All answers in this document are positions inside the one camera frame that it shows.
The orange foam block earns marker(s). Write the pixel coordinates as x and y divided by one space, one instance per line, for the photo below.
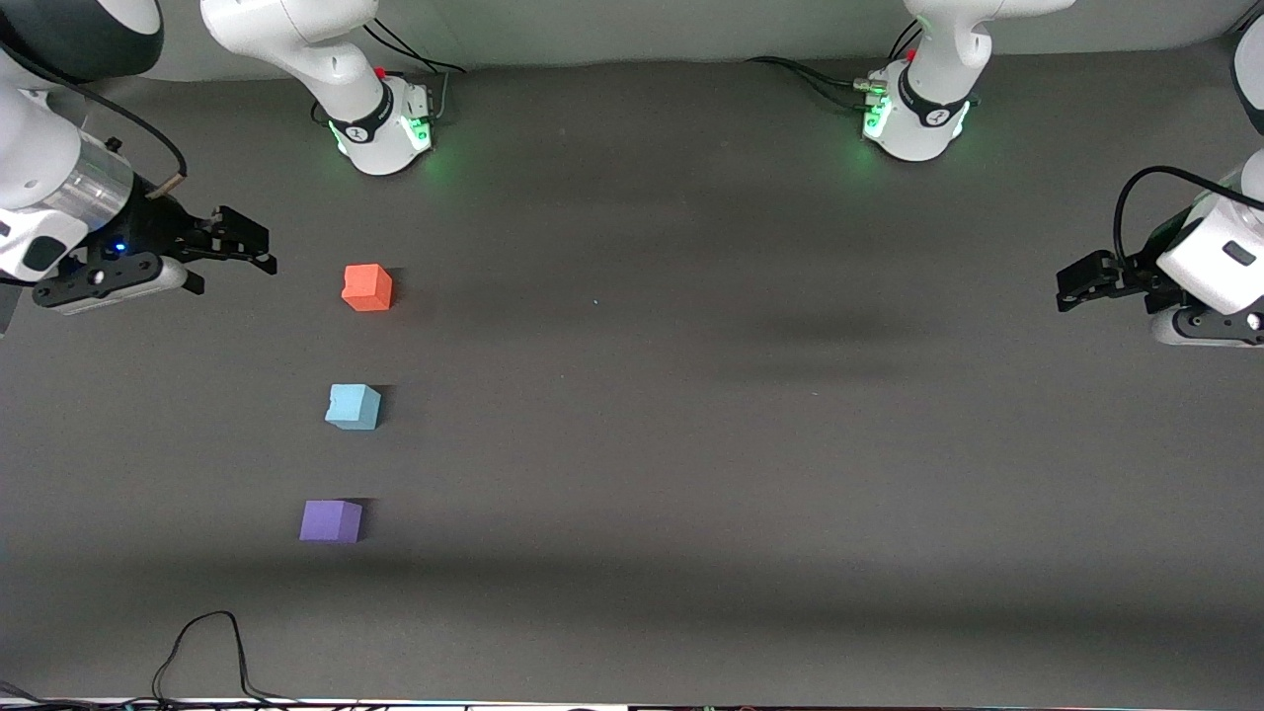
366 288

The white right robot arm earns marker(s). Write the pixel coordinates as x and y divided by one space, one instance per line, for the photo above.
346 79

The light blue foam block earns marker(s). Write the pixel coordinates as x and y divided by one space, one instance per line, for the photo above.
353 407

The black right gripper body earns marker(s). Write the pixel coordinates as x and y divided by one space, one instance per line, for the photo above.
156 223

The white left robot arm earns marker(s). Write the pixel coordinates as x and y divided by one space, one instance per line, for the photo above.
928 118

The purple foam block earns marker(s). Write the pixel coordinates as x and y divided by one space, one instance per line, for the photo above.
330 521

